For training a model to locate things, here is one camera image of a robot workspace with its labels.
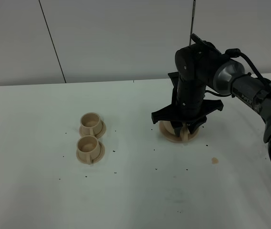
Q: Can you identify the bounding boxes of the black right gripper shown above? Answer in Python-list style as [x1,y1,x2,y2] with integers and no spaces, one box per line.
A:
[151,72,223,137]

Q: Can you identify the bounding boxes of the beige ceramic teapot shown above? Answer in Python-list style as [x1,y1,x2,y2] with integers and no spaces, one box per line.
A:
[161,120,190,144]

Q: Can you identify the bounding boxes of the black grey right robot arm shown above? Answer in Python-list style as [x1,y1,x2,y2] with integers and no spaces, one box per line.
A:
[151,42,271,161]

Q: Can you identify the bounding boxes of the round beige teapot saucer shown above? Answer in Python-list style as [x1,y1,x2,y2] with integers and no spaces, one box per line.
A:
[159,123,200,144]

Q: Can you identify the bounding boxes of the far beige cup saucer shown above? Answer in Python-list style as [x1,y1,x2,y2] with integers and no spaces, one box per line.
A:
[79,121,106,138]

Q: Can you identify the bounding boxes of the beige cup saucer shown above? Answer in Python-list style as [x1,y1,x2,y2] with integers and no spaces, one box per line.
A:
[79,121,106,138]
[76,142,105,165]

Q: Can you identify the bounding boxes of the near beige cup saucer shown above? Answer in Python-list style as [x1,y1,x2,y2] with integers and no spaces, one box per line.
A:
[76,142,105,165]

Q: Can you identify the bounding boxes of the far beige teacup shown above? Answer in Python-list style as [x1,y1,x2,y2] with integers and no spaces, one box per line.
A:
[79,113,102,137]

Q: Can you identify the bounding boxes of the beige teacup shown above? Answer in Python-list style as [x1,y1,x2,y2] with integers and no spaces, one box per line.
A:
[77,135,99,152]
[79,113,102,137]

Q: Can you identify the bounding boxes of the near beige teacup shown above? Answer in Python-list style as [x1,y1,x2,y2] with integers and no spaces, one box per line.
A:
[77,135,99,152]

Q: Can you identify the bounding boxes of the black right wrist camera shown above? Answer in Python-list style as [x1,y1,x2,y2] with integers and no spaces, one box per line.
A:
[190,33,221,55]

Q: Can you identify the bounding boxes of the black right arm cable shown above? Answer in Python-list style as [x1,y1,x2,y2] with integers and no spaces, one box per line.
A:
[205,48,271,110]

